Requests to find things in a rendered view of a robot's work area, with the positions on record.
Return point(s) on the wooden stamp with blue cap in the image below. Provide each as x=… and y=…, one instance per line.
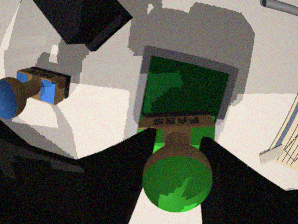
x=38, y=83

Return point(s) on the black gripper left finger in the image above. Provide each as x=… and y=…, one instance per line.
x=102, y=188

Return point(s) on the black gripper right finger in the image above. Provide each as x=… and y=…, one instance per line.
x=239, y=195

